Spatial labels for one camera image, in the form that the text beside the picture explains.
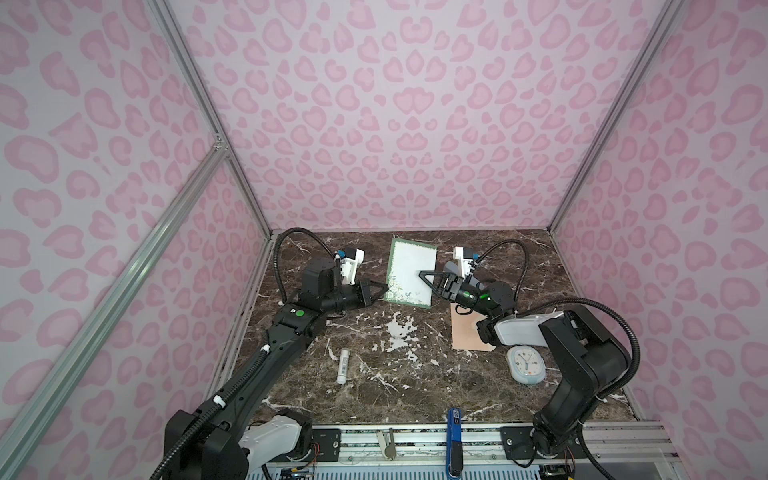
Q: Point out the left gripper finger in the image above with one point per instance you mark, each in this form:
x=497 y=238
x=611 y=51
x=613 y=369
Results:
x=369 y=299
x=377 y=288

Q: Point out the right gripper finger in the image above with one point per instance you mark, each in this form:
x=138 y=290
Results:
x=433 y=273
x=436 y=285

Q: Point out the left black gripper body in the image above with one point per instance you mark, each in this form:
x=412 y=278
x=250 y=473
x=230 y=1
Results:
x=348 y=297

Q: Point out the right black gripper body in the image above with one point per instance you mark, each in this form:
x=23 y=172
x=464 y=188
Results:
x=464 y=295

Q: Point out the green bordered floral letter paper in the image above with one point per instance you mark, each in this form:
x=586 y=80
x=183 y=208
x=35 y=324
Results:
x=407 y=259

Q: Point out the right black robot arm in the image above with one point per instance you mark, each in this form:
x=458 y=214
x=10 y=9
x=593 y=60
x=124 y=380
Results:
x=595 y=349

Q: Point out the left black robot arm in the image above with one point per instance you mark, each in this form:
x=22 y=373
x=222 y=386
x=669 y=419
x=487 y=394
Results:
x=206 y=444

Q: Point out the pink envelope with cream flap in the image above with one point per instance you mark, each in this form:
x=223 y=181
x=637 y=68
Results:
x=464 y=331

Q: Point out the white glue stick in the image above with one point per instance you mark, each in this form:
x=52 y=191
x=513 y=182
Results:
x=342 y=373

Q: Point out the beige hanging tag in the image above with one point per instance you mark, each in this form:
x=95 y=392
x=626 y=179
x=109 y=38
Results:
x=387 y=443

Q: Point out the blue black clip tool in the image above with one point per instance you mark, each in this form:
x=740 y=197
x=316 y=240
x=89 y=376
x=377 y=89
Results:
x=454 y=444

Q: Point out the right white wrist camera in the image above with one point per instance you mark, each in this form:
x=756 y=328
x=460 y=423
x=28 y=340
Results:
x=465 y=259

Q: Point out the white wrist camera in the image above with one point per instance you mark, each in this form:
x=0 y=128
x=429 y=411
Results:
x=465 y=259
x=350 y=260

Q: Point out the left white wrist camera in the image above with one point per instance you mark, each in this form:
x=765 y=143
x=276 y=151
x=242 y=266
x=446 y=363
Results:
x=350 y=260

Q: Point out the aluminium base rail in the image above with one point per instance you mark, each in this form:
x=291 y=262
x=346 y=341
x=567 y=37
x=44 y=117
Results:
x=626 y=449

